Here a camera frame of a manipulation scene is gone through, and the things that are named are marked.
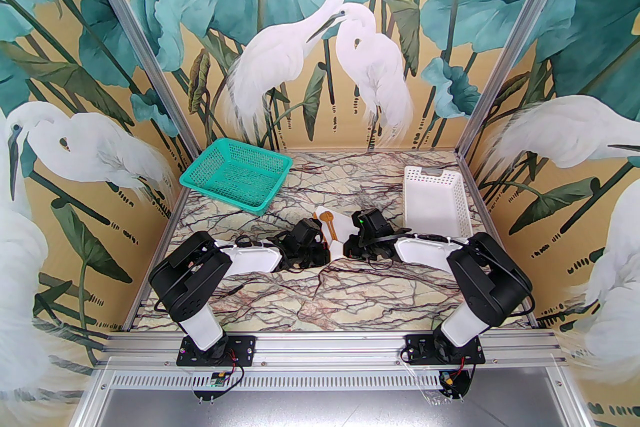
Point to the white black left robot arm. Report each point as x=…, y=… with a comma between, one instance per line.
x=250, y=260

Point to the white perforated plastic basket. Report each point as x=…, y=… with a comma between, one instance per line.
x=435, y=199

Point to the aluminium frame post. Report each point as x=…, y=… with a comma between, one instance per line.
x=520, y=34
x=137, y=34

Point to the small green circuit board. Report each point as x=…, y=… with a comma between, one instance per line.
x=218, y=380

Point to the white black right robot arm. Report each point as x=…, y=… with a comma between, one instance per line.
x=425, y=252

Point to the green plastic mesh basket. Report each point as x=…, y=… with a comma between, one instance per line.
x=230, y=174

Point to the grey metal base panel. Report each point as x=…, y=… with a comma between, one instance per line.
x=325, y=412

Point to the wooden spoon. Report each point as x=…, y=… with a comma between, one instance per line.
x=327, y=216

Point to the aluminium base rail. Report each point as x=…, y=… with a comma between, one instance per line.
x=325, y=347

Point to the white slotted metal strip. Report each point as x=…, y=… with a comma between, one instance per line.
x=325, y=380

